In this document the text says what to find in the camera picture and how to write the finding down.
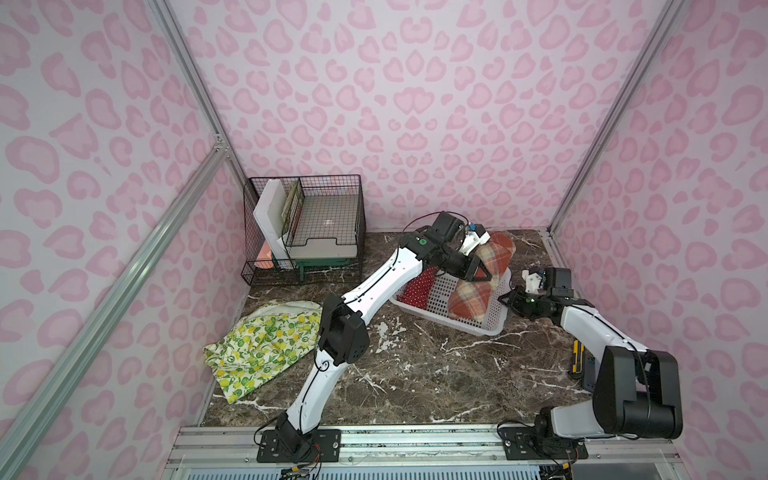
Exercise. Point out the green lemon print skirt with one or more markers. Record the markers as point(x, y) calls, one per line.
point(262, 345)

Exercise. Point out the white foam board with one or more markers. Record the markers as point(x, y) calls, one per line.
point(269, 218)

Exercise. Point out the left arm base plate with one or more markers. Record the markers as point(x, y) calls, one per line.
point(319, 445)

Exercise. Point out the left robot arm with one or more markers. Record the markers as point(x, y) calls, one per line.
point(343, 336)

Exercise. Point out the green book in basket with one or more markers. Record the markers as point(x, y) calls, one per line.
point(292, 208)

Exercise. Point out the red polka dot skirt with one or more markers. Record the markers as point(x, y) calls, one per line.
point(416, 293)

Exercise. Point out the aluminium front rail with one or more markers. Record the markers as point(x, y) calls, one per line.
point(432, 451)

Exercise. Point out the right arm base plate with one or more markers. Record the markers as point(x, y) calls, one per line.
point(540, 445)

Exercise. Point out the white tray in basket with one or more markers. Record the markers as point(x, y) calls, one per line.
point(327, 227)

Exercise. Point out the black wire basket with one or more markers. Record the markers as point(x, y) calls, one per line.
point(314, 185)

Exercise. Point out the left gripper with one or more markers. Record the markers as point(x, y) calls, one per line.
point(459, 261)

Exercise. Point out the white plastic basket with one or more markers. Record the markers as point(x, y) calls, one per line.
point(437, 309)

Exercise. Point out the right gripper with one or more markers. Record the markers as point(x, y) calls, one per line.
point(527, 301)

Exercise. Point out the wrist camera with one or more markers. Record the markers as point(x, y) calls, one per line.
point(475, 235)
point(534, 281)

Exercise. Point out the yellow black utility knife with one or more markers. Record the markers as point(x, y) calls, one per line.
point(578, 360)

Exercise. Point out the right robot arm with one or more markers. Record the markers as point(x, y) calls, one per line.
point(636, 390)

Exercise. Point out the green stand under tray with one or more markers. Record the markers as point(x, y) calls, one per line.
point(304, 267)

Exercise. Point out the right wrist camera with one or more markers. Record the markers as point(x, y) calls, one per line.
point(534, 281)

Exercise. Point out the red plaid skirt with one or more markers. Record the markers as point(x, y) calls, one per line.
point(470, 300)

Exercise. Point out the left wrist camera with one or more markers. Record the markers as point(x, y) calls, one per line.
point(475, 235)

